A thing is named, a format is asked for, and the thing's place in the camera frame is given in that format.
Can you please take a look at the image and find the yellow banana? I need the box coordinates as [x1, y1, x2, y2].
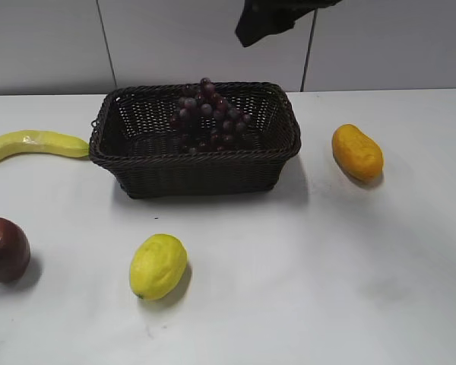
[0, 130, 90, 162]

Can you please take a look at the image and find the orange mango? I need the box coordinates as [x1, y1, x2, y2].
[331, 124, 384, 183]

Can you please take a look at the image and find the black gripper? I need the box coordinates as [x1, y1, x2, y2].
[235, 0, 341, 48]

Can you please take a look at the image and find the black woven basket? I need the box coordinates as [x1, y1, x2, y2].
[90, 82, 301, 199]

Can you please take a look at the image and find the yellow lemon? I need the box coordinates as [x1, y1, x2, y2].
[129, 233, 188, 300]

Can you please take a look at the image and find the red apple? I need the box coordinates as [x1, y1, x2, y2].
[0, 217, 30, 284]

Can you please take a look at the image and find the purple grape bunch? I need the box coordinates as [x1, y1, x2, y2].
[169, 78, 253, 154]

